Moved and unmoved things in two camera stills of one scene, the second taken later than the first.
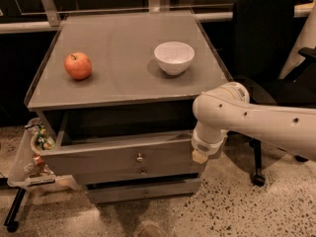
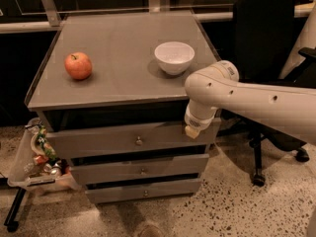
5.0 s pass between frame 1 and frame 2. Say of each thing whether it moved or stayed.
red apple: stayed
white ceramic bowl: stayed
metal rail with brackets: stayed
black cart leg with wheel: stayed
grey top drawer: moved
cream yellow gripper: moved
